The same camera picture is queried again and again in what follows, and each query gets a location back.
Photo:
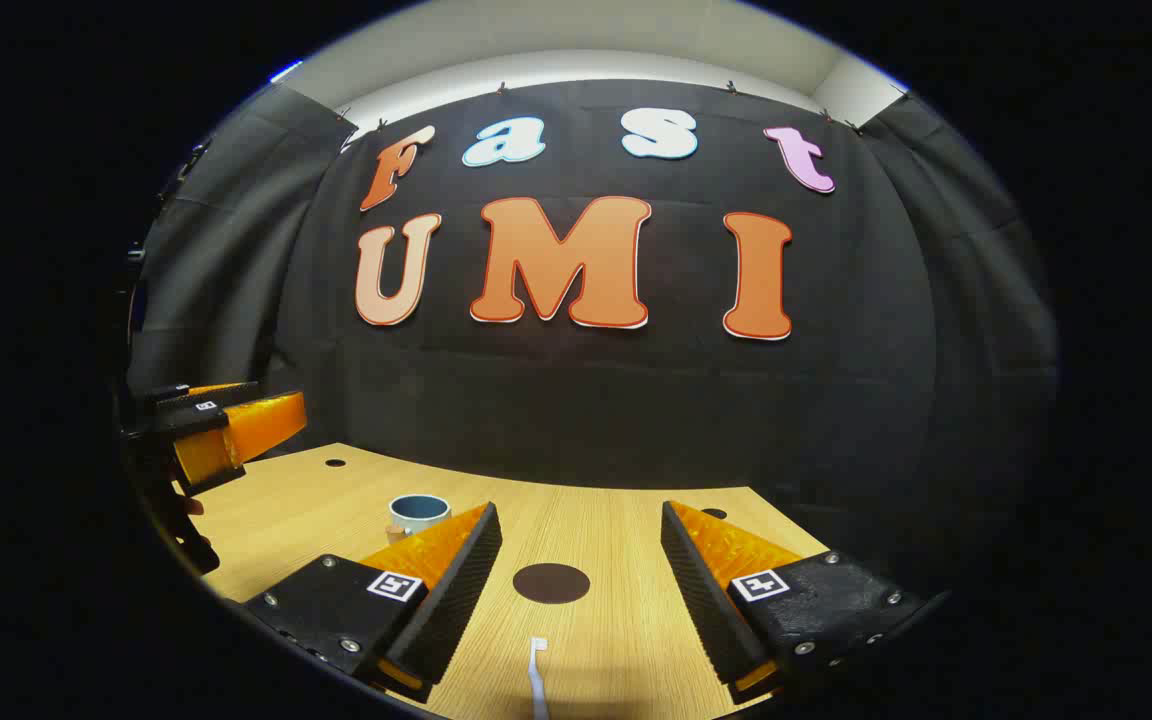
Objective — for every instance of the wooden desktop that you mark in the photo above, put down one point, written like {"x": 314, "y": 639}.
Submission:
{"x": 576, "y": 520}

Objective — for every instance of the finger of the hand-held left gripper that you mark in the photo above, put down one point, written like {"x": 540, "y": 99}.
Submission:
{"x": 221, "y": 390}
{"x": 201, "y": 422}

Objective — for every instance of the light blue cup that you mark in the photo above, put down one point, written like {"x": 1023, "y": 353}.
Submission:
{"x": 416, "y": 518}

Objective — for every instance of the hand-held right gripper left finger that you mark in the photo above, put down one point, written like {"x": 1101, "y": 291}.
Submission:
{"x": 456, "y": 590}

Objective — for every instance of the white toothbrush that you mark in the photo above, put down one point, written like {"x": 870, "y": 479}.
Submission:
{"x": 537, "y": 680}

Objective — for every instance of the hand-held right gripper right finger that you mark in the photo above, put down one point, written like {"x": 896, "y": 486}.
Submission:
{"x": 701, "y": 600}

